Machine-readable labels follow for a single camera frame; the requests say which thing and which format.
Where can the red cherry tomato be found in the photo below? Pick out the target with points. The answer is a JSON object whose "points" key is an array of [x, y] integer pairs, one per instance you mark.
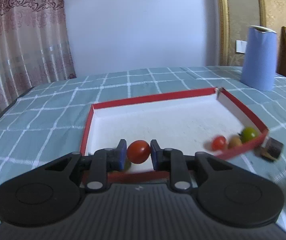
{"points": [[138, 151], [219, 143]]}

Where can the small orange-yellow fruit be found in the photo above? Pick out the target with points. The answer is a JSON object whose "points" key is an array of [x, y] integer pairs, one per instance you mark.
{"points": [[234, 141]]}

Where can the patterned beige curtain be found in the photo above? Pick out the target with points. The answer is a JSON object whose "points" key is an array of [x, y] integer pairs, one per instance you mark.
{"points": [[34, 48]]}

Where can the gold picture frame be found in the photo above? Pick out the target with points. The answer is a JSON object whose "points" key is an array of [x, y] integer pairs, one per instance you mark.
{"points": [[235, 16]]}

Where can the green tomato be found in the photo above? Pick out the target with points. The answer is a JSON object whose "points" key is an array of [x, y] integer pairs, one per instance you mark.
{"points": [[248, 134]]}

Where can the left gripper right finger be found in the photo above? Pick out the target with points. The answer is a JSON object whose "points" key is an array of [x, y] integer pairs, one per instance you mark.
{"points": [[172, 161]]}

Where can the blue electric kettle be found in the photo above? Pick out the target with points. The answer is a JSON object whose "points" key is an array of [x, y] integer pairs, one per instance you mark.
{"points": [[260, 62]]}

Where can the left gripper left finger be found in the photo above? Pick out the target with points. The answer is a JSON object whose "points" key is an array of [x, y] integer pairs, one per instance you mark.
{"points": [[103, 161]]}

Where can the red shallow cardboard tray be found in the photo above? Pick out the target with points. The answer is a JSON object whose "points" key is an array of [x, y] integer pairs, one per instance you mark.
{"points": [[186, 120]]}

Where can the plaid teal bedsheet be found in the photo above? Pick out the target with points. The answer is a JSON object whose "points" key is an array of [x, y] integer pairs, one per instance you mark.
{"points": [[49, 121]]}

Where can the dark sugarcane piece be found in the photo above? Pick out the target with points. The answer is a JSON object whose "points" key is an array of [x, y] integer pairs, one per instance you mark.
{"points": [[272, 149]]}

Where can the white wall switch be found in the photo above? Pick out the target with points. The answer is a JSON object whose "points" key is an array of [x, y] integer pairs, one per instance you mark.
{"points": [[240, 46]]}

